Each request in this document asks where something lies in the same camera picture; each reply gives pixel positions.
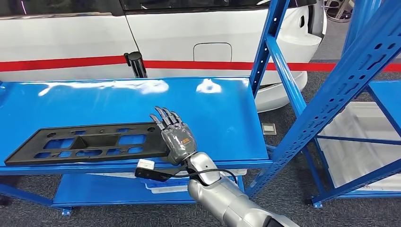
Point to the blue metal shelf rack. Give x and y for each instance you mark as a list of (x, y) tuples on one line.
[(388, 100), (203, 125)]

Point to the chrome chair base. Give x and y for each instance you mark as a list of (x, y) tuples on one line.
[(340, 11)]

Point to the grey floor socket plate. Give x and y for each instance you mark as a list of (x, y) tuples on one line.
[(268, 128)]

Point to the black stanchion post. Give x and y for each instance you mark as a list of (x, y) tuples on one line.
[(137, 64)]

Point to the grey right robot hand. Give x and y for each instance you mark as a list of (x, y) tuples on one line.
[(180, 142)]

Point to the white car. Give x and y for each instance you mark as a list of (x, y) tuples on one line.
[(62, 37)]

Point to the red barrier belt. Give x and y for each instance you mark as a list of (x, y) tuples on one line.
[(219, 65), (62, 63)]

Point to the long black plastic panel part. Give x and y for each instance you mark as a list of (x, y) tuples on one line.
[(94, 142)]

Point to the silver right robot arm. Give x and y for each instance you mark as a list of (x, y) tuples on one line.
[(225, 200)]

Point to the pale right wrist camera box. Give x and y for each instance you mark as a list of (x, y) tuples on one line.
[(145, 164)]

